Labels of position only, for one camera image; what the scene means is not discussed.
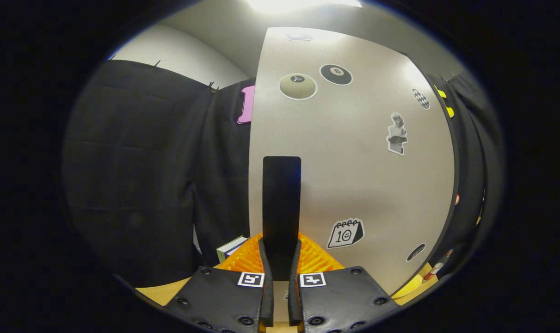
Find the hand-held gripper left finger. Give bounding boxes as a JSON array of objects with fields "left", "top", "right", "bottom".
[{"left": 162, "top": 234, "right": 275, "bottom": 333}]

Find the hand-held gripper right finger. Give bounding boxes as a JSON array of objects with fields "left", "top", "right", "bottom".
[{"left": 287, "top": 234, "right": 400, "bottom": 333}]

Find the black door handle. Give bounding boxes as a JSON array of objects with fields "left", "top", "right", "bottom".
[{"left": 262, "top": 156, "right": 302, "bottom": 282}]

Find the dark grey shoe cabinet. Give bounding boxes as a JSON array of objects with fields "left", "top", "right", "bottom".
[{"left": 425, "top": 74, "right": 462, "bottom": 278}]

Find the green spine book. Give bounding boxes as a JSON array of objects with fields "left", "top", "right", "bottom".
[{"left": 216, "top": 236, "right": 248, "bottom": 263}]

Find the yellow bread bun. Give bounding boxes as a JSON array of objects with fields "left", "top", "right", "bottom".
[{"left": 391, "top": 274, "right": 424, "bottom": 299}]

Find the small red cap bottle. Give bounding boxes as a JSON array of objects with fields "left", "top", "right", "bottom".
[{"left": 422, "top": 250, "right": 454, "bottom": 283}]

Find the black backdrop cloth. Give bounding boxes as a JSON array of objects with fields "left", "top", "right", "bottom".
[{"left": 62, "top": 59, "right": 505, "bottom": 287}]

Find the square ceiling light panel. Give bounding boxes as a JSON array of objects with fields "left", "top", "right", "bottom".
[{"left": 247, "top": 0, "right": 363, "bottom": 14}]

